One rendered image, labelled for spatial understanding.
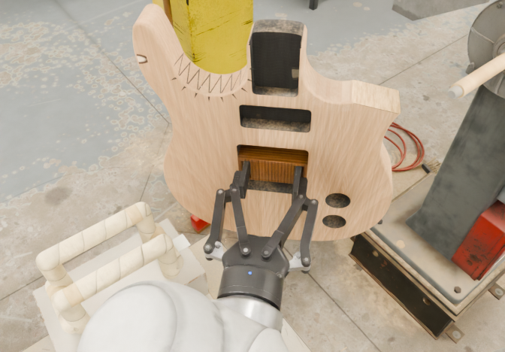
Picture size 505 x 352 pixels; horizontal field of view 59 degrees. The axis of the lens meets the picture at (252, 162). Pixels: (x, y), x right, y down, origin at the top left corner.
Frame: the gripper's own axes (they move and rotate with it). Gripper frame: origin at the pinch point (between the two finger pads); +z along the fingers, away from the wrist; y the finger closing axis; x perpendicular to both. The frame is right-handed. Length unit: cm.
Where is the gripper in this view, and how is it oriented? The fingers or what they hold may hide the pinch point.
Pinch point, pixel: (271, 173)
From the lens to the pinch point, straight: 64.3
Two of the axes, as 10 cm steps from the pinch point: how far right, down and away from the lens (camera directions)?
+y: 9.9, 1.0, -1.4
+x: -0.4, -6.5, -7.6
